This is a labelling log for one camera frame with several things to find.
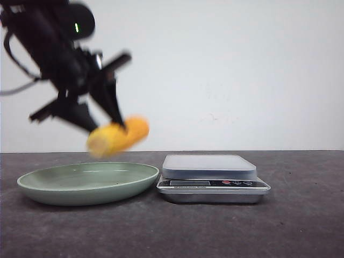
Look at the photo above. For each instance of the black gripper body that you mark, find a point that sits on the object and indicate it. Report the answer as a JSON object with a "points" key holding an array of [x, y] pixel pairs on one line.
{"points": [[72, 72]]}

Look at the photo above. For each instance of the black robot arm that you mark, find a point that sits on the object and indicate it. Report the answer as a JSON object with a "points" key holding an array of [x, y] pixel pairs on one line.
{"points": [[48, 31]]}

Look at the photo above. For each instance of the yellow corn cob piece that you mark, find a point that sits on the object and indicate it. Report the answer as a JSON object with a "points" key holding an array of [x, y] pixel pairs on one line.
{"points": [[113, 138]]}

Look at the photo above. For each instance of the silver digital kitchen scale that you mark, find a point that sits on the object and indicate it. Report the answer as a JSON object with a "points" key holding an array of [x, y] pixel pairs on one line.
{"points": [[210, 178]]}

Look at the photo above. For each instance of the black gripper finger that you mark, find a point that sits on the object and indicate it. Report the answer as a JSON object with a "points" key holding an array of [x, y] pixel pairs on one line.
{"points": [[103, 91], [78, 115]]}

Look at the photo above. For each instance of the green oval plate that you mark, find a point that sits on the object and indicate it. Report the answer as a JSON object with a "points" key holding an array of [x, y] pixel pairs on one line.
{"points": [[87, 183]]}

